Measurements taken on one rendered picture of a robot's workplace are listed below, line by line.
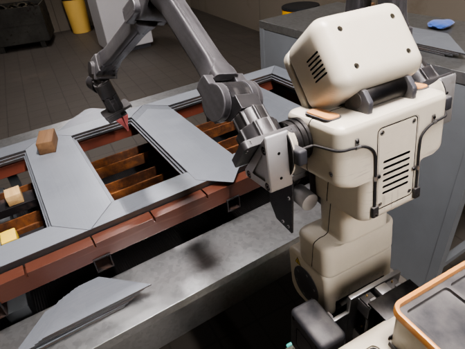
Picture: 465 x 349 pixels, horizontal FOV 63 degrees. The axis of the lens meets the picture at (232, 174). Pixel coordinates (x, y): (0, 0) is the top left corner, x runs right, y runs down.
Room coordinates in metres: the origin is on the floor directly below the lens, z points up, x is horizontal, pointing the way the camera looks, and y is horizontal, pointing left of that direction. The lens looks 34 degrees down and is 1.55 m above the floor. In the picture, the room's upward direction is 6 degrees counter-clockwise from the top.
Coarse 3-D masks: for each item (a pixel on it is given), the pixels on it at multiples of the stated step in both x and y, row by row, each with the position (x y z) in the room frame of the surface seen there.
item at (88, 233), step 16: (256, 80) 1.90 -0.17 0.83; (288, 80) 1.83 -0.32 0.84; (96, 128) 1.50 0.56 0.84; (112, 128) 1.52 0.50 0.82; (0, 160) 1.31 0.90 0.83; (16, 160) 1.32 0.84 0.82; (32, 176) 1.19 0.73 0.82; (96, 176) 1.13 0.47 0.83; (192, 192) 0.99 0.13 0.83; (144, 208) 0.91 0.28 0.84; (48, 224) 0.89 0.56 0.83; (112, 224) 0.86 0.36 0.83; (0, 240) 0.85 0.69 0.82; (64, 240) 0.80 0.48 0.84; (32, 256) 0.76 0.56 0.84; (0, 272) 0.72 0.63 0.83
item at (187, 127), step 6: (180, 126) 1.43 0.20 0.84; (186, 126) 1.43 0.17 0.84; (192, 126) 1.42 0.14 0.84; (156, 132) 1.40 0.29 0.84; (162, 132) 1.39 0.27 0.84; (168, 132) 1.39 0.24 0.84; (174, 132) 1.38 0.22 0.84; (180, 132) 1.38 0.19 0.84; (156, 138) 1.34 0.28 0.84; (162, 138) 1.34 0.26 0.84
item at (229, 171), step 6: (222, 168) 1.08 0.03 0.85; (228, 168) 1.08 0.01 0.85; (234, 168) 1.07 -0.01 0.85; (210, 174) 1.05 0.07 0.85; (216, 174) 1.05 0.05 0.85; (222, 174) 1.04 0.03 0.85; (228, 174) 1.04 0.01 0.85; (234, 174) 1.04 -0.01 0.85; (204, 180) 1.02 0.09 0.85; (210, 180) 1.02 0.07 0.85; (216, 180) 1.02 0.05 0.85
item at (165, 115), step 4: (164, 112) 1.59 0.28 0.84; (168, 112) 1.58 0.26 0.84; (172, 112) 1.58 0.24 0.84; (176, 112) 1.57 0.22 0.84; (152, 116) 1.56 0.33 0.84; (156, 116) 1.55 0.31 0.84; (160, 116) 1.55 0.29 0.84; (164, 116) 1.54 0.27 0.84; (168, 116) 1.54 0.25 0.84; (172, 116) 1.54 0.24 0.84; (140, 120) 1.52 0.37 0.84; (144, 120) 1.52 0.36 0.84; (148, 120) 1.52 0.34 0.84; (152, 120) 1.51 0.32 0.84; (156, 120) 1.51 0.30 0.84; (160, 120) 1.51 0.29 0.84; (140, 124) 1.49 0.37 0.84; (144, 124) 1.49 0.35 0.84; (148, 124) 1.48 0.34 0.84; (152, 124) 1.48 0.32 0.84
